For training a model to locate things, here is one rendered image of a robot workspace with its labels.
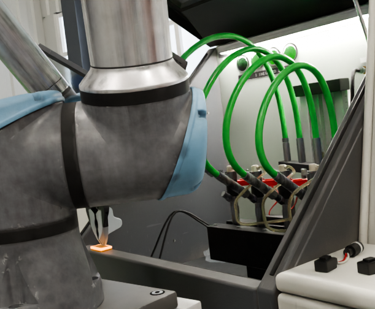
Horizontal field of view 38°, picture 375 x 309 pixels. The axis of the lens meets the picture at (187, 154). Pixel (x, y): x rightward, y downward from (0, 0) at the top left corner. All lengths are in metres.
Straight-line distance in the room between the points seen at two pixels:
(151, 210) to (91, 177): 0.96
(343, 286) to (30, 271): 0.42
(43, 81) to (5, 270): 0.60
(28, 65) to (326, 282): 0.68
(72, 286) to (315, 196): 0.50
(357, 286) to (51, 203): 0.42
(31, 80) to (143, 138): 0.60
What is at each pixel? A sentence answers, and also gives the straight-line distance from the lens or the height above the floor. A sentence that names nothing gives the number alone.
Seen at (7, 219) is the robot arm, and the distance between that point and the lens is 0.56.
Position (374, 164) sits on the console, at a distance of 1.01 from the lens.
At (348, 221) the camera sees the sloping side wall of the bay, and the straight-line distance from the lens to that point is 0.99.
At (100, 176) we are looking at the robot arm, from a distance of 0.54.
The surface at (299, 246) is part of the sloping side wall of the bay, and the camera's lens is 0.90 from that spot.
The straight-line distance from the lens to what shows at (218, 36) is 1.26.
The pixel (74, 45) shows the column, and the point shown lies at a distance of 7.57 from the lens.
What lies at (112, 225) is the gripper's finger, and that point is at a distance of 1.30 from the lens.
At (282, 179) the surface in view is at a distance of 1.01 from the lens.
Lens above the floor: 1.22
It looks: 3 degrees down
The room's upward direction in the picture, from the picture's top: 7 degrees counter-clockwise
